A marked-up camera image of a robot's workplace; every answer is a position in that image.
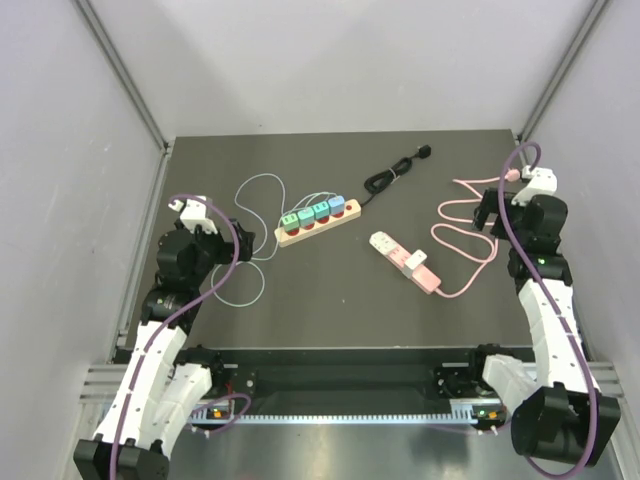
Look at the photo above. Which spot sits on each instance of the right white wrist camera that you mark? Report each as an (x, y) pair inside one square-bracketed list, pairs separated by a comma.
[(538, 181)]

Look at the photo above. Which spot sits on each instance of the teal usb charger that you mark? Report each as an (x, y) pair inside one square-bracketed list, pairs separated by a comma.
[(306, 217)]

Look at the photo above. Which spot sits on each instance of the pink power strip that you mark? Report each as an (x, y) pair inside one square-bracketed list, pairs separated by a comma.
[(424, 278)]

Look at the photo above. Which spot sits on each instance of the beige red power strip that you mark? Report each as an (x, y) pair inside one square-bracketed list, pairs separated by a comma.
[(352, 211)]

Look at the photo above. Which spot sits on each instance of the green usb charger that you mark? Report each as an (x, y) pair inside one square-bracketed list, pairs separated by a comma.
[(290, 222)]

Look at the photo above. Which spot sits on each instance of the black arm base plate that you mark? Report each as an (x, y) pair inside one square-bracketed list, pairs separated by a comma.
[(357, 379)]

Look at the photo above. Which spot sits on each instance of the white square adapter plug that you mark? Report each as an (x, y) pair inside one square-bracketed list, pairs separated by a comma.
[(383, 243)]

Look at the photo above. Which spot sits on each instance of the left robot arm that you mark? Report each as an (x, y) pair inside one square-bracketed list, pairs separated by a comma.
[(163, 381)]

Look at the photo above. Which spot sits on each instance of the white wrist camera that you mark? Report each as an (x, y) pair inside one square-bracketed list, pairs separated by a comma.
[(538, 181), (193, 214)]

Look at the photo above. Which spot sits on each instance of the blue usb charger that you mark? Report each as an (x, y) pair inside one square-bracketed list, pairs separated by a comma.
[(336, 205)]

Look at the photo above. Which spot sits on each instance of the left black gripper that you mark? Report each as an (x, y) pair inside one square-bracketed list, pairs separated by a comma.
[(245, 239)]

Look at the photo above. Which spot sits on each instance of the turquoise usb charger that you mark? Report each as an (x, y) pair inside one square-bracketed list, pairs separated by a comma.
[(321, 211)]

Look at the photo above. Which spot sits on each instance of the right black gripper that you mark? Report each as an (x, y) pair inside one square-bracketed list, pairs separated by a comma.
[(490, 204)]

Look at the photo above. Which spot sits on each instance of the grey slotted cable duct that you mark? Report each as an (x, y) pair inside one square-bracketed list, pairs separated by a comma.
[(481, 414)]

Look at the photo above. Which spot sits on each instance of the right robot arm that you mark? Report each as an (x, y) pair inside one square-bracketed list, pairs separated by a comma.
[(560, 414)]

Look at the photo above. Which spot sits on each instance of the white cube charger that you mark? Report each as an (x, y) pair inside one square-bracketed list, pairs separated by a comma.
[(412, 262)]

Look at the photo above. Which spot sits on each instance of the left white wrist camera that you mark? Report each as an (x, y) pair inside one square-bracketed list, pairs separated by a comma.
[(193, 214)]

